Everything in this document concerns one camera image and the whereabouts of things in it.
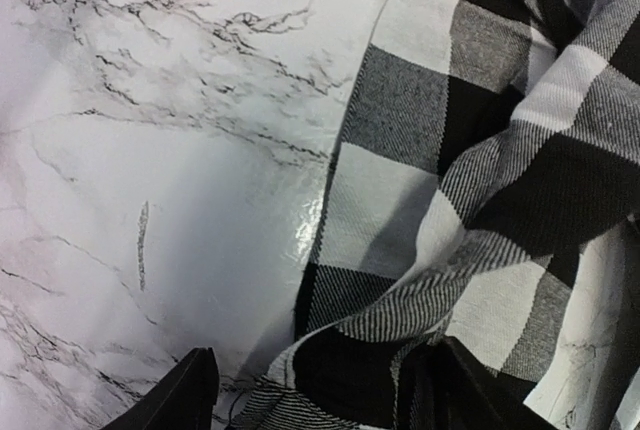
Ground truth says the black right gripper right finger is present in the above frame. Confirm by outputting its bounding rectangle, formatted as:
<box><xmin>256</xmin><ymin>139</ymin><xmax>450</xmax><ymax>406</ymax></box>
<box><xmin>412</xmin><ymin>337</ymin><xmax>553</xmax><ymax>429</ymax></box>

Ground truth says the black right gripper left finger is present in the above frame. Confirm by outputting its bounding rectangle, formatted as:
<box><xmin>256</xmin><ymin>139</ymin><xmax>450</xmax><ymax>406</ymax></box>
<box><xmin>103</xmin><ymin>348</ymin><xmax>219</xmax><ymax>430</ymax></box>

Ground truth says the black white checked shirt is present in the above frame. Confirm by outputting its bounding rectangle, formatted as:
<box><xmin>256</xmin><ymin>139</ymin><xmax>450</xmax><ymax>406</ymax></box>
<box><xmin>230</xmin><ymin>0</ymin><xmax>639</xmax><ymax>429</ymax></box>

